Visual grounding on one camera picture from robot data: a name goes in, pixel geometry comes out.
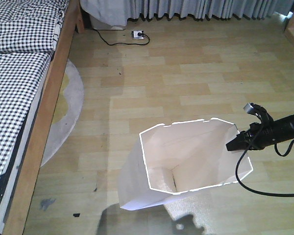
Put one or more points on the white plastic trash bin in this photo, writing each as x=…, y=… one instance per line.
x=171, y=162

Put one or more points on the grey round rug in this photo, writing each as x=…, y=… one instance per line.
x=67, y=111

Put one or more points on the black white checkered bedding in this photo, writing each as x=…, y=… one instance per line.
x=29, y=33

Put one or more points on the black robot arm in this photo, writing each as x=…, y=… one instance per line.
x=283, y=128

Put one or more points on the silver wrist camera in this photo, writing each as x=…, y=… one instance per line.
x=250, y=109

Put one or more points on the white curtain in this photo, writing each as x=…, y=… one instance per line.
x=117, y=12

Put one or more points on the wooden bed frame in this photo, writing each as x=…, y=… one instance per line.
x=31, y=164

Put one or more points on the floor power outlet box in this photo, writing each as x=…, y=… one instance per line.
x=137, y=34

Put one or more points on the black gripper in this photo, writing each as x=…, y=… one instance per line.
x=259, y=136

